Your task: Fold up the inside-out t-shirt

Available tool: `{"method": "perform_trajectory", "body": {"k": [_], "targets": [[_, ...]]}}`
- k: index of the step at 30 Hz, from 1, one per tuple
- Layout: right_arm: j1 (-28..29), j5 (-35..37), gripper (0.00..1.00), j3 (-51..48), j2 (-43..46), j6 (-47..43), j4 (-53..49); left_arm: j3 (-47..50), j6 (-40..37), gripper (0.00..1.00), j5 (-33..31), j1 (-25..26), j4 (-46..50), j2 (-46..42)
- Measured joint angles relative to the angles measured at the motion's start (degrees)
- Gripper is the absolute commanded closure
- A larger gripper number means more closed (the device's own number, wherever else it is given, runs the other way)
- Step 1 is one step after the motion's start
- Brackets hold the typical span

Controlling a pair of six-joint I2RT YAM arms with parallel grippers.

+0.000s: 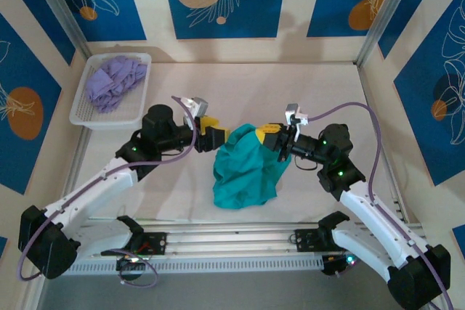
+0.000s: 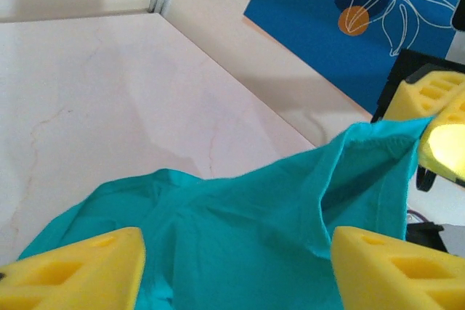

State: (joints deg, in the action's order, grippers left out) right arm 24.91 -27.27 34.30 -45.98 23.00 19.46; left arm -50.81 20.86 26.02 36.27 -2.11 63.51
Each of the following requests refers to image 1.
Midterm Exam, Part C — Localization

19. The aluminium side rail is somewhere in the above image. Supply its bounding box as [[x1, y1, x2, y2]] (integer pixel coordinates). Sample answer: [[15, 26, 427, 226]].
[[357, 65, 425, 240], [68, 129, 92, 197]]

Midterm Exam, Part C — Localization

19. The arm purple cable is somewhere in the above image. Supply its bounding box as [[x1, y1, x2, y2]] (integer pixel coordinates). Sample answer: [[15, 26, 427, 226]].
[[307, 102, 454, 310], [17, 95, 200, 288]]

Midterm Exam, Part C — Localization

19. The purple crumpled cloth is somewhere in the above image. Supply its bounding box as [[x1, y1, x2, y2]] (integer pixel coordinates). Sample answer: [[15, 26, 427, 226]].
[[85, 54, 148, 114]]

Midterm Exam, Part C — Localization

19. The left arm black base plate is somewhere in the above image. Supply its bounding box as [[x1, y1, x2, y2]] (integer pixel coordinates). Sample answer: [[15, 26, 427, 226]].
[[100, 232, 169, 257]]

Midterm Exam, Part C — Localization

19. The white plastic basket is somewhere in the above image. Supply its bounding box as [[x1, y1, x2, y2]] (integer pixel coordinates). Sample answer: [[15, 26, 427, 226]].
[[68, 52, 153, 131]]

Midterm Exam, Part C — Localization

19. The thin black wire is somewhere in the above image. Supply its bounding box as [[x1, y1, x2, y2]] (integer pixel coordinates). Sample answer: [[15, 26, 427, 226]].
[[294, 155, 321, 172]]

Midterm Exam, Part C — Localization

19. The aluminium corner post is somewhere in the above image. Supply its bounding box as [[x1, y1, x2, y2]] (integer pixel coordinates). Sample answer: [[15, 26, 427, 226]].
[[355, 0, 421, 68], [25, 0, 92, 60]]

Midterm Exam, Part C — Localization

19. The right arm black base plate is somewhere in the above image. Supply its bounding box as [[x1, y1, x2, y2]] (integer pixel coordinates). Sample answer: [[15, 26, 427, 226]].
[[295, 228, 330, 253]]

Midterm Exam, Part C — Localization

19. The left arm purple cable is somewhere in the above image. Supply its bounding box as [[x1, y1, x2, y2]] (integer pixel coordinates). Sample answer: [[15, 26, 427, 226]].
[[17, 95, 200, 288]]

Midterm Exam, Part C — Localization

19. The teal t-shirt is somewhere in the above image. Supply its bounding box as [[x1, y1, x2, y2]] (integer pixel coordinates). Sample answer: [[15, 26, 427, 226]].
[[212, 123, 294, 211]]

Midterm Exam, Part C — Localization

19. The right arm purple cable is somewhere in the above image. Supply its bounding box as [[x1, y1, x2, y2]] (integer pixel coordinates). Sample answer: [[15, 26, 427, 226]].
[[307, 102, 454, 310]]

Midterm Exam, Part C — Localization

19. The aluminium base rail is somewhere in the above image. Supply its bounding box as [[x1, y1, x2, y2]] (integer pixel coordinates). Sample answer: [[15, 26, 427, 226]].
[[31, 219, 424, 264]]

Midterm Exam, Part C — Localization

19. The white slotted cable duct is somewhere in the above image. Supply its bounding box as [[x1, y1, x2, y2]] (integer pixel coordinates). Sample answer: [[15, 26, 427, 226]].
[[46, 254, 325, 277]]

